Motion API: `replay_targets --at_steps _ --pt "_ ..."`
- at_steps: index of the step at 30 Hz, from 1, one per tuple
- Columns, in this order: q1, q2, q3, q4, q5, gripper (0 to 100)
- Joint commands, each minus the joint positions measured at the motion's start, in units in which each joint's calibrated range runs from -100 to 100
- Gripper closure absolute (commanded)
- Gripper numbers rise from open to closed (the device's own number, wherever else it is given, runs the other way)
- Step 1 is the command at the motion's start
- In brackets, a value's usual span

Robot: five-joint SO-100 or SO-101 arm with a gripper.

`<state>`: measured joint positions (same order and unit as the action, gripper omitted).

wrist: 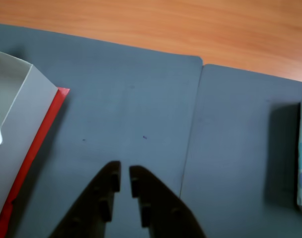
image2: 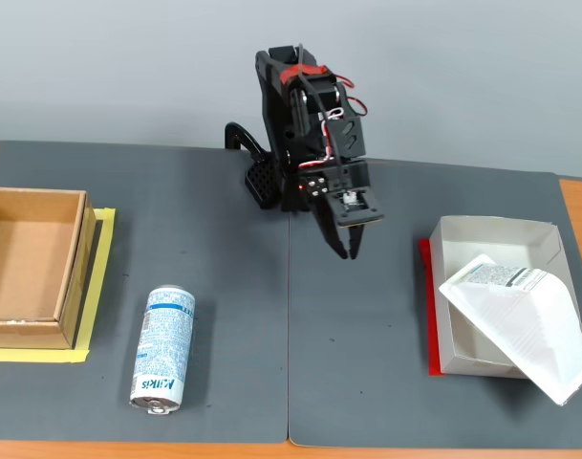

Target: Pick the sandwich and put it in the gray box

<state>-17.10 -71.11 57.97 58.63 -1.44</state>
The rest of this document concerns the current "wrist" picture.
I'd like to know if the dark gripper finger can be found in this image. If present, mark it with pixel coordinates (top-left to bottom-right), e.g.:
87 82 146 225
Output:
49 160 121 238
129 165 207 238

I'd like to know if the red and white box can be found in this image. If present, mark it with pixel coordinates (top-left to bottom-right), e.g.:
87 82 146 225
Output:
0 87 70 238

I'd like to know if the dark gray rubber mat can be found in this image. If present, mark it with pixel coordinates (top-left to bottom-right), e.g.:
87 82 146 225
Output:
0 22 204 238
180 63 302 238

